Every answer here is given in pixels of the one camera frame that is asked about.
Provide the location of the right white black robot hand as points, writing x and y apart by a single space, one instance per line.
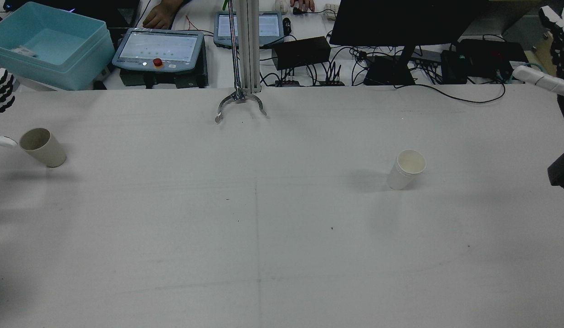
546 82

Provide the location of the light blue plastic bin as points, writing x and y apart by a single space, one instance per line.
81 64

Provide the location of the light wooden box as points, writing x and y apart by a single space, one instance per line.
541 52

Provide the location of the aluminium profile post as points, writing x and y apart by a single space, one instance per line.
250 45

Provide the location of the small black hub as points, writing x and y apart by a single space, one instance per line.
287 83

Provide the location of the small black adapter box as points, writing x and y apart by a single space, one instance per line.
453 68

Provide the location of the white label card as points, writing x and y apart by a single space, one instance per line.
26 51

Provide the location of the black pendant stand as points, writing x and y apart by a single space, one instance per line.
191 81

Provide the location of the thin metal rod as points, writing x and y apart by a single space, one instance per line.
236 68

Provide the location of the beige keypad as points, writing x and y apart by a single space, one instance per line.
331 12

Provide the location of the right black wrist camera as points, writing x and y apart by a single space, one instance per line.
562 171

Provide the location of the white paper cup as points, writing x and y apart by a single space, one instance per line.
400 175

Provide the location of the person hand on mouse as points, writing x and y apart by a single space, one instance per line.
305 4

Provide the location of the teach pendant with red button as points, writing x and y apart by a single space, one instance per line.
159 45

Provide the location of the black rectangular box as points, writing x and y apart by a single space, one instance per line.
300 52

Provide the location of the black monitor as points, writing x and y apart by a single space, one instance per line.
400 20

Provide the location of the curved metal clamp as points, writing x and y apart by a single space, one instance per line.
238 96

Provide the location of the bare person hand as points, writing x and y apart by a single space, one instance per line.
161 17

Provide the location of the grey teach pendant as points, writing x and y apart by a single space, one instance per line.
270 27

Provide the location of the white rounded object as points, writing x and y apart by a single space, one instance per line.
281 5

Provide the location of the beige cup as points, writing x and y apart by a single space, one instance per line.
45 152

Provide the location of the black computer mouse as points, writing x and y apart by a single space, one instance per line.
287 26

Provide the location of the black hub with plugs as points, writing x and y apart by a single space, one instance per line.
332 81

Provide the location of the wide black device box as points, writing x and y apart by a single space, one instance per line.
487 57

